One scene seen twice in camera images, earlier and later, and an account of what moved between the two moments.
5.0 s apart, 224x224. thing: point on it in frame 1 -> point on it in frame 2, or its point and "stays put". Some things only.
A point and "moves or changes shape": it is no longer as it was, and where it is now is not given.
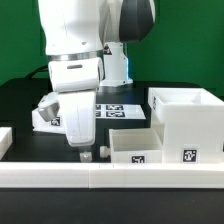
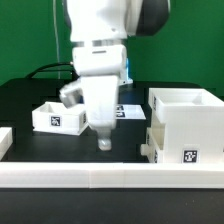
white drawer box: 137,145 moves or changes shape
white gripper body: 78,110 -> 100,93
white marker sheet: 118,111 stays put
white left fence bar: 6,139 stays put
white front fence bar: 112,175 stays put
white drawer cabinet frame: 190,121 stays put
